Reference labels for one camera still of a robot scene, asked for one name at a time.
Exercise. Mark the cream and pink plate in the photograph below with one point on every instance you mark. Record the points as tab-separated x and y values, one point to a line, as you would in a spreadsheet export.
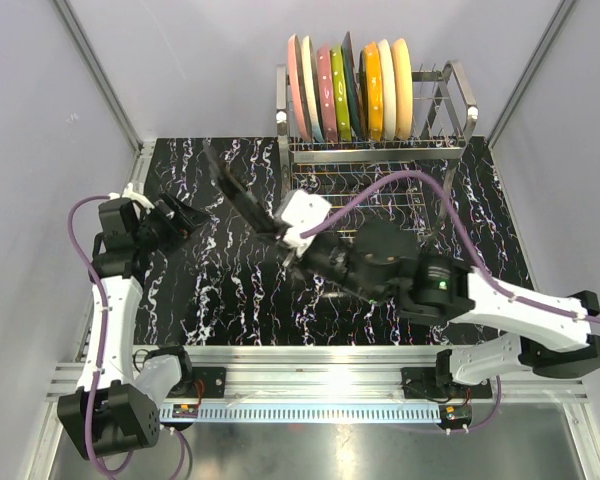
295	77

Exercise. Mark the black marble mat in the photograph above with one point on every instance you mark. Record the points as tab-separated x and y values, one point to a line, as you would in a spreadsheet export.
226	287

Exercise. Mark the black striped bottom plate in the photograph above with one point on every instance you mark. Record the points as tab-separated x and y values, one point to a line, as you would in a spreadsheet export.
246	205

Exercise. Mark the right aluminium frame post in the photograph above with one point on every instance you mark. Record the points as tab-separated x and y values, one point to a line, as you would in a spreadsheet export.
548	38

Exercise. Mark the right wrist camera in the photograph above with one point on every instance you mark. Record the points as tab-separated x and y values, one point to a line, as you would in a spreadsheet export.
299	212

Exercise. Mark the cream and blue plate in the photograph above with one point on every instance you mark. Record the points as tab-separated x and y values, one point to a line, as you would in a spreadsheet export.
308	65

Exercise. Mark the white bear print plate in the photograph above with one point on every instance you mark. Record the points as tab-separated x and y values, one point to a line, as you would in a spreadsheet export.
389	90

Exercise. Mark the steel dish rack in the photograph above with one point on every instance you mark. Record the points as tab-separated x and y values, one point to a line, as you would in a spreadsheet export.
445	114

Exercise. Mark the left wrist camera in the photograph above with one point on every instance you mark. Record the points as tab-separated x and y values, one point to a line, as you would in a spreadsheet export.
135	192

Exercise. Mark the aluminium mounting rail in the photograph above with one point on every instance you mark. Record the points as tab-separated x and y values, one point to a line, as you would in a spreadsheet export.
331	374

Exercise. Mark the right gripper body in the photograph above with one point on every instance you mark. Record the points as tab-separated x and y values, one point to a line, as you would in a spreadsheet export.
326	256

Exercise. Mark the orange dotted scalloped plate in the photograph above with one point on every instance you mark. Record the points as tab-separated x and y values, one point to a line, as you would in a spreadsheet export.
370	76

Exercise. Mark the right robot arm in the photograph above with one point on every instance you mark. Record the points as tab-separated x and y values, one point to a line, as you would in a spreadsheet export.
384	263

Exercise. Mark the tan yellow plate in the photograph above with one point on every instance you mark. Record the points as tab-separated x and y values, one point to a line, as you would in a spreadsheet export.
404	88

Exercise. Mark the teal plate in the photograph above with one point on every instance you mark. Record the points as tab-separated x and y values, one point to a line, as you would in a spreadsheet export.
352	87

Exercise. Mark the left aluminium frame post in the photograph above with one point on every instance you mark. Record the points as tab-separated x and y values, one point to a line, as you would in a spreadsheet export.
87	53

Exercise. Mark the green dotted scalloped plate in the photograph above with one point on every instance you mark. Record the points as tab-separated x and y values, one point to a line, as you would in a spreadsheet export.
340	95

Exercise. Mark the pink dotted scalloped plate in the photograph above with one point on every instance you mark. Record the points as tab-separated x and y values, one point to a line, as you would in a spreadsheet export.
326	94

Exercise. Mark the slotted cable duct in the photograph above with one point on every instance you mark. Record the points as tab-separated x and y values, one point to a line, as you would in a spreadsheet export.
410	413

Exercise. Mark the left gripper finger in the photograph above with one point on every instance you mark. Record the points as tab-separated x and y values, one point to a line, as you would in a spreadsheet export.
190	220
175	210

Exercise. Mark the aluminium frame post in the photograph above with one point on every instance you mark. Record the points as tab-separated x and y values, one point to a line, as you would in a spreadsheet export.
87	53
548	38

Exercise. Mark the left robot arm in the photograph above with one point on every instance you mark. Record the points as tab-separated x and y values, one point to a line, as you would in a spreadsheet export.
114	409

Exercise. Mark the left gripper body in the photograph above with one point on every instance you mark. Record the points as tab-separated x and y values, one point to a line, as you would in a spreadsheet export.
156	230

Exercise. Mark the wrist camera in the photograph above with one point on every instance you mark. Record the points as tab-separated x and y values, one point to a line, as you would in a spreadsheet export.
135	192
299	212

